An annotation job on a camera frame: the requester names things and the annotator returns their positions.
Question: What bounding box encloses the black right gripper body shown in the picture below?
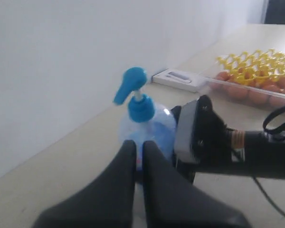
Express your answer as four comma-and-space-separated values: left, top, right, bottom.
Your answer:
171, 95, 234, 183

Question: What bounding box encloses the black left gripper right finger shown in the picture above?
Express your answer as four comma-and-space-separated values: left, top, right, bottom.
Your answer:
142, 141, 251, 228

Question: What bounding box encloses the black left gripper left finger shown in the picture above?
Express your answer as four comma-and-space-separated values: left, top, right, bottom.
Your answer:
33, 141, 136, 228

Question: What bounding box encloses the blue pump soap bottle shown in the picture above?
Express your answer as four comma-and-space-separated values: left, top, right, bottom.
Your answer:
113, 67, 176, 171

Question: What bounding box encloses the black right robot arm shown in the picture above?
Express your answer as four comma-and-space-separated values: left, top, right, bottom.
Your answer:
171, 95, 285, 182

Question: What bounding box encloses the white flat box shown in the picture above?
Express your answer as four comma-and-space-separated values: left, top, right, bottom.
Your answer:
152, 68, 206, 93

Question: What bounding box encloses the clear egg tray with eggs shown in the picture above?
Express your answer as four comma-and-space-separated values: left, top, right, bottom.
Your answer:
206, 71, 285, 109

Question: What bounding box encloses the yellow plastic egg rack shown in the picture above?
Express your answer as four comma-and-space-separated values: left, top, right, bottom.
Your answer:
216, 49, 285, 88

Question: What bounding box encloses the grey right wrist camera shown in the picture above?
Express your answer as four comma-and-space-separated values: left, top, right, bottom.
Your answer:
174, 100, 199, 164

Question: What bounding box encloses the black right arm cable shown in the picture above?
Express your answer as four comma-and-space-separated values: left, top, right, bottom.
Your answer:
251, 105, 285, 221

